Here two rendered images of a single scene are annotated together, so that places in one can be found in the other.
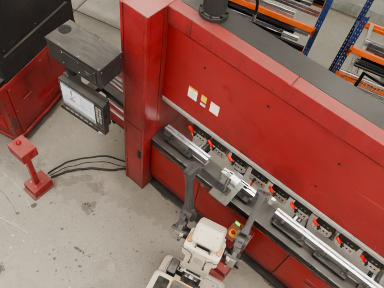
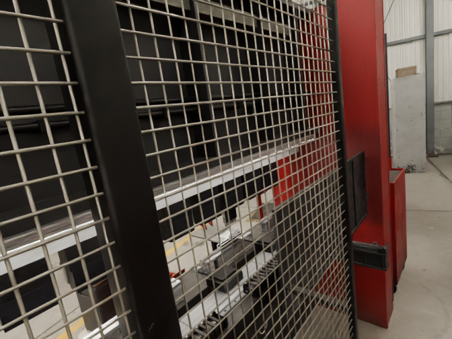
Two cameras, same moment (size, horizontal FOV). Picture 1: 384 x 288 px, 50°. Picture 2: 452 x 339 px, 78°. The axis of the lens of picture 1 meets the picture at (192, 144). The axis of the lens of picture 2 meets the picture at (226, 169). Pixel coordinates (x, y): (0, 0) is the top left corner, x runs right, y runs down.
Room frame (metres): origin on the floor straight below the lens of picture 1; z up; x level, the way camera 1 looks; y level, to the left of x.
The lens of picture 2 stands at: (2.12, -1.90, 1.68)
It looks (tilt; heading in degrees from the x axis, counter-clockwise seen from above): 11 degrees down; 102
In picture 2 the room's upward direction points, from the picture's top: 8 degrees counter-clockwise
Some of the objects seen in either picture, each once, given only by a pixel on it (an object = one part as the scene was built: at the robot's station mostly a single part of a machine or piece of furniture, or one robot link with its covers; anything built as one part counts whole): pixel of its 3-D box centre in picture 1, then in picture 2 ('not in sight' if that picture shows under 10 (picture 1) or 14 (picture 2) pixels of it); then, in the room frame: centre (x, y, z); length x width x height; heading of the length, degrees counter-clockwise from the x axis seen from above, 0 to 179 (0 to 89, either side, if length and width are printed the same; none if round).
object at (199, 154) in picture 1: (187, 144); (280, 214); (2.08, 0.04, 0.92); 0.50 x 0.06 x 0.10; 60
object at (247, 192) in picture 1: (240, 185); (228, 252); (1.77, -0.48, 0.92); 0.39 x 0.06 x 0.10; 60
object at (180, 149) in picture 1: (178, 147); not in sight; (2.05, 0.12, 0.89); 0.30 x 0.05 x 0.03; 60
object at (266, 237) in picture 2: not in sight; (255, 239); (1.95, -0.51, 1.01); 0.26 x 0.12 x 0.05; 150
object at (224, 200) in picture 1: (226, 188); (214, 233); (1.67, -0.36, 1.00); 0.26 x 0.18 x 0.01; 150
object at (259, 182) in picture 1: (260, 175); (204, 204); (1.71, -0.58, 1.26); 0.15 x 0.09 x 0.17; 60
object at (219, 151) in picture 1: (221, 146); (249, 183); (1.91, -0.24, 1.26); 0.15 x 0.09 x 0.17; 60
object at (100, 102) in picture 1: (87, 103); not in sight; (1.94, 0.87, 1.42); 0.45 x 0.12 x 0.36; 65
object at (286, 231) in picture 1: (288, 232); not in sight; (1.45, -0.93, 0.89); 0.30 x 0.05 x 0.03; 60
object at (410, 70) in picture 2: not in sight; (406, 72); (4.84, 4.68, 2.05); 0.88 x 0.33 x 0.20; 74
